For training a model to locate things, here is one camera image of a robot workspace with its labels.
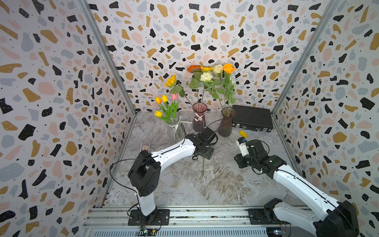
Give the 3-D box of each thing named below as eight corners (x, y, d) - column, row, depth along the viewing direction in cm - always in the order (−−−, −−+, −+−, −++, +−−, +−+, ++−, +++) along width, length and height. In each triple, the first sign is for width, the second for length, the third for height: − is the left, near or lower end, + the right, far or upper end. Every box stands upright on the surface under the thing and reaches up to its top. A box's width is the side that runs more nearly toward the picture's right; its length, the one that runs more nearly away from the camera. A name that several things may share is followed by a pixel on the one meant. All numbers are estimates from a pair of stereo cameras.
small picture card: (139, 152, 100) (138, 150, 98) (142, 144, 105) (141, 142, 103) (149, 152, 100) (148, 150, 98) (151, 144, 105) (150, 142, 103)
